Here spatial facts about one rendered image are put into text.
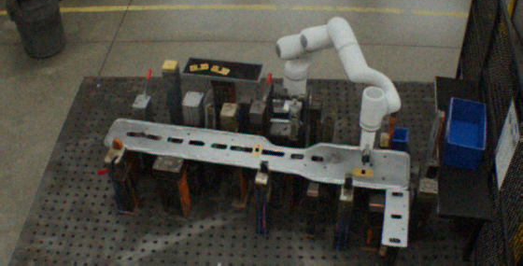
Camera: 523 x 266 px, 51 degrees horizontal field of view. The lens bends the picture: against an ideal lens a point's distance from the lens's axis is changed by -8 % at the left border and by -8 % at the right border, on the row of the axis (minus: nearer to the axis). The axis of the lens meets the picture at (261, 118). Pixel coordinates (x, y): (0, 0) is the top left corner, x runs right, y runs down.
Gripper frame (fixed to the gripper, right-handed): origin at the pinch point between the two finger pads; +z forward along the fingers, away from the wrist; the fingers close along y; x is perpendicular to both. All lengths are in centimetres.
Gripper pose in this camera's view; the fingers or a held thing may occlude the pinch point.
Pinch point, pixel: (366, 152)
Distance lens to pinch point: 241.3
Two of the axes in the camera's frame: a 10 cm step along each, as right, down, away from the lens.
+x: 9.8, 1.2, -1.6
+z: 0.2, 7.4, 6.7
